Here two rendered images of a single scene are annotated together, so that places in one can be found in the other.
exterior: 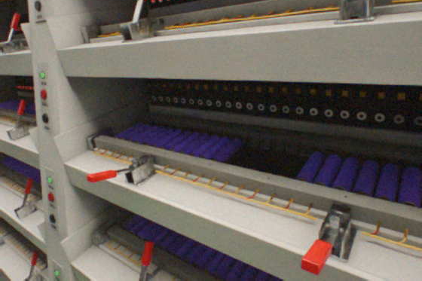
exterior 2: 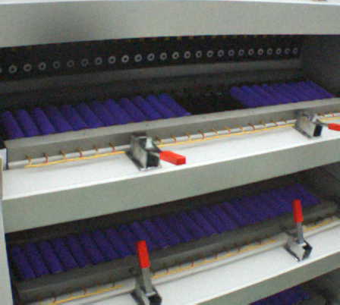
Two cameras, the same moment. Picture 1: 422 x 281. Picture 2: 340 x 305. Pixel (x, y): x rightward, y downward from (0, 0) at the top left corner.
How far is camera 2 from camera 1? 0.66 m
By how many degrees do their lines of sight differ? 66
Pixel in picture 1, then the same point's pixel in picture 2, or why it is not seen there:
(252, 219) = (269, 142)
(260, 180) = (252, 114)
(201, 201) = (227, 149)
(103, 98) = not seen: outside the picture
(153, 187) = not seen: hidden behind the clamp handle
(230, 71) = (259, 27)
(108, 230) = (23, 290)
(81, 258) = not seen: outside the picture
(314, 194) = (284, 110)
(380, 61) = (330, 23)
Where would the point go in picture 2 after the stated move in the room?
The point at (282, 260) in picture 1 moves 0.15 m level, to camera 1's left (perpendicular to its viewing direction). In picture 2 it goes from (296, 155) to (273, 190)
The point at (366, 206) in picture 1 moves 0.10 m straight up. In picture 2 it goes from (306, 106) to (309, 39)
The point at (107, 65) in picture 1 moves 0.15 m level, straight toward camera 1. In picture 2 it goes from (109, 24) to (254, 25)
